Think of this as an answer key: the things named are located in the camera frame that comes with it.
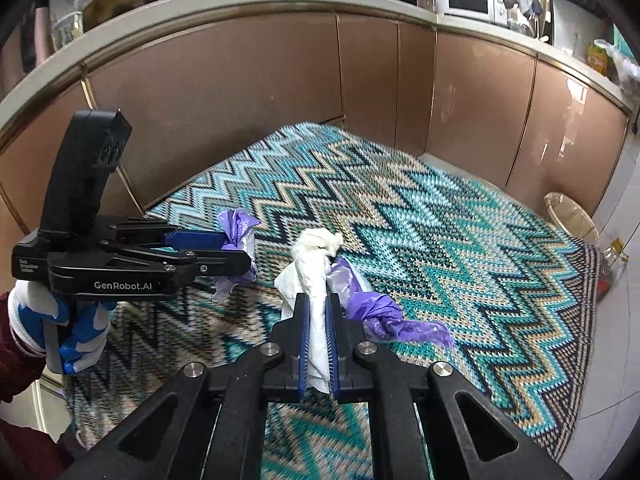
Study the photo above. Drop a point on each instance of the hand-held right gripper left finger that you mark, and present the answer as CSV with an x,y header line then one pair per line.
x,y
301,345

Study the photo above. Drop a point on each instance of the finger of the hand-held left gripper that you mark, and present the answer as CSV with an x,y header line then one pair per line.
x,y
220,262
195,240

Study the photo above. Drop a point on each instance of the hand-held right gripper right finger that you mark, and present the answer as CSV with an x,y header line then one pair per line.
x,y
334,350

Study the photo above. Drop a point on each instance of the purple plastic bag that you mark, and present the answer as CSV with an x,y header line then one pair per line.
x,y
380,312
236,225

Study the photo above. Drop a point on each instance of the white paper towel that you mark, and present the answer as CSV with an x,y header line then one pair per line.
x,y
315,270

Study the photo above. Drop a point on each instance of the person's left forearm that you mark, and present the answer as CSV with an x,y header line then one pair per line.
x,y
15,365

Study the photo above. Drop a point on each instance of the beige trash bin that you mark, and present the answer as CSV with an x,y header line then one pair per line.
x,y
570,217

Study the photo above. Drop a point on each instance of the person's left hand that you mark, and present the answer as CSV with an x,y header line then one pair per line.
x,y
82,340

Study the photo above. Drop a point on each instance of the zigzag patterned rug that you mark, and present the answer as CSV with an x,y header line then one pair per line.
x,y
425,240

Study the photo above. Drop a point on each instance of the brown kitchen cabinet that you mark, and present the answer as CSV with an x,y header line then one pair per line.
x,y
225,85

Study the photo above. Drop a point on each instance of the brass cooking pan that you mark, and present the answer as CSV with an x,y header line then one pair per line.
x,y
125,2

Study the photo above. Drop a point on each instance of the cooking oil bottle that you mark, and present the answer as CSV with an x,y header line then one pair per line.
x,y
612,270

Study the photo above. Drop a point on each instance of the white microwave oven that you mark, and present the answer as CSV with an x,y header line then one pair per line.
x,y
467,1

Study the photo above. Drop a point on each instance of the yellow plastic bag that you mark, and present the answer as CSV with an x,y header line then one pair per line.
x,y
600,57

